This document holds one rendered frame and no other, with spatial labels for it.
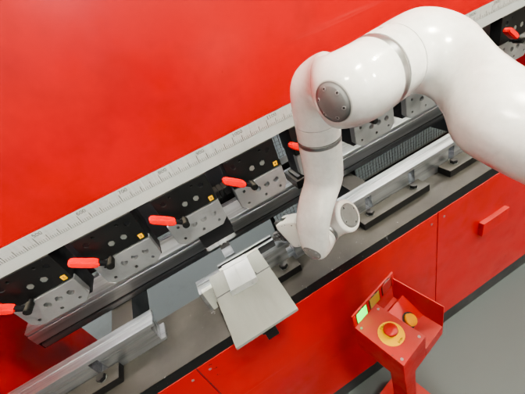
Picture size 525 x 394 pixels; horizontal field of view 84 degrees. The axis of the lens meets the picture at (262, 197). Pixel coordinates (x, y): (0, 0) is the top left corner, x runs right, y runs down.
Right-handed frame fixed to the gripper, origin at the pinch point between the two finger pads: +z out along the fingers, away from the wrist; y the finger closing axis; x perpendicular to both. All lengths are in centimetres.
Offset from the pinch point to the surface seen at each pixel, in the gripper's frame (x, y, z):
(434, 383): -15, -109, 12
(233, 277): 19.5, 2.3, 3.4
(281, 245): 1.4, -3.3, 0.5
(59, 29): 21, 66, -28
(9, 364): 78, 28, 65
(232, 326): 32.0, -2.8, -5.0
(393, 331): 7.6, -35.3, -22.9
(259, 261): 11.4, 0.0, -0.2
